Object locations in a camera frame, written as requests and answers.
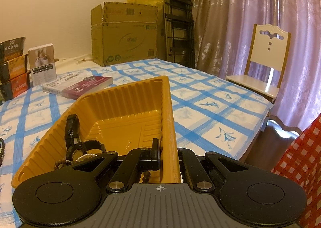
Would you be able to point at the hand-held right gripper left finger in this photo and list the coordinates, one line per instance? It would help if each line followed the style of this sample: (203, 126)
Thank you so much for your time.
(156, 152)

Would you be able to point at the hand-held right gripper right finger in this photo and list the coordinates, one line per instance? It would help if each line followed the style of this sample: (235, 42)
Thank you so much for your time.
(185, 160)

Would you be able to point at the orange plastic tray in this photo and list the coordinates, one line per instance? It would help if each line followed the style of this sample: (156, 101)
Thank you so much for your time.
(120, 107)

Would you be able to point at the black round watch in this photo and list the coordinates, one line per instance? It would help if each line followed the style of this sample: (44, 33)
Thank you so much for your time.
(94, 145)

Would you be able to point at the blue checked tablecloth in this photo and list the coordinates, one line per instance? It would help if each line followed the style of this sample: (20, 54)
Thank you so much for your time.
(213, 107)

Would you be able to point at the maroon book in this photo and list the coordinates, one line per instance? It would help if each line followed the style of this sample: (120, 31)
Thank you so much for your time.
(90, 85)

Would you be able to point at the red checked cloth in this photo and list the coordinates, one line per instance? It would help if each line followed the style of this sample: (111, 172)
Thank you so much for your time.
(303, 163)

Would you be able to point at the white book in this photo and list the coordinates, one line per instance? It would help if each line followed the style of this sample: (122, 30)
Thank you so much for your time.
(60, 82)

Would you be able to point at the large cardboard box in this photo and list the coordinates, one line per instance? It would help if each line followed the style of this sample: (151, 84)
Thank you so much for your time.
(125, 37)

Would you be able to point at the black folding rack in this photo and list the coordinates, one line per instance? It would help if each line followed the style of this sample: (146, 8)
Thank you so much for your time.
(178, 17)

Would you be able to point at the white wooden chair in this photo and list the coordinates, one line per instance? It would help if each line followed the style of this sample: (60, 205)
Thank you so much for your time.
(269, 50)

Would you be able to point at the white product box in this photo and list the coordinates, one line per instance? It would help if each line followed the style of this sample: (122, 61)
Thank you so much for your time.
(42, 65)

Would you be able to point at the pink patterned curtain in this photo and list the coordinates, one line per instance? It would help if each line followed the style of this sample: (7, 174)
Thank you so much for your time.
(230, 17)

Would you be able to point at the orange noodle box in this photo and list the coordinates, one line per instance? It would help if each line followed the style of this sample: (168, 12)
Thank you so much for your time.
(16, 87)

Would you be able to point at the yellow noodle box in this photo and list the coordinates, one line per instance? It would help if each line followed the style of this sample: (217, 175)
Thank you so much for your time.
(13, 67)

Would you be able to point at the black noodle box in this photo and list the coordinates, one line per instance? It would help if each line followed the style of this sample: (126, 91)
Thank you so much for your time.
(12, 49)

